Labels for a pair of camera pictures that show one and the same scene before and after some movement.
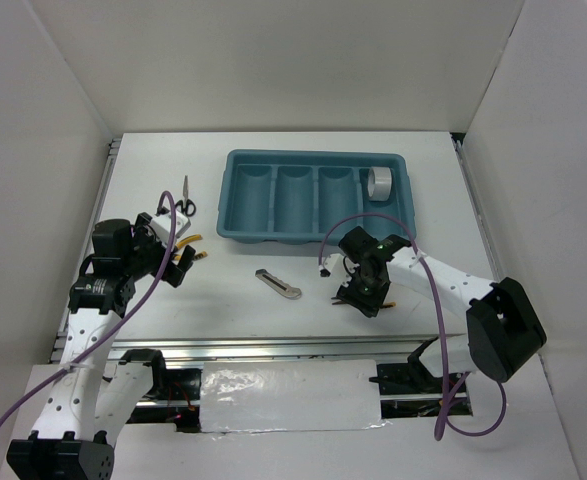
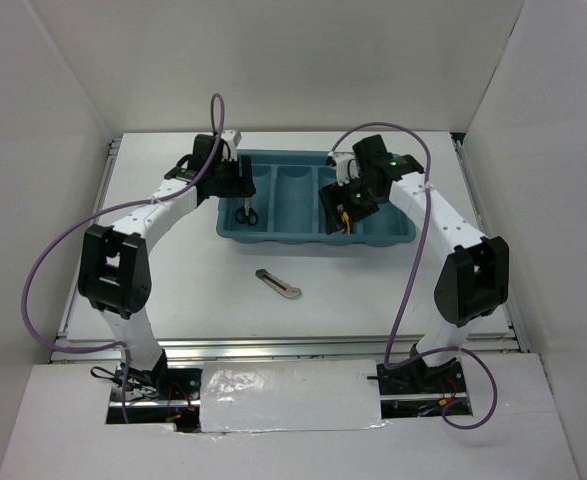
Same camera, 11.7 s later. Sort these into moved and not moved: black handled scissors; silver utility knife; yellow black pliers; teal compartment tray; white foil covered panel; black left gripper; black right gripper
Moved: black right gripper; yellow black pliers; black left gripper; black handled scissors
Not moved: silver utility knife; white foil covered panel; teal compartment tray
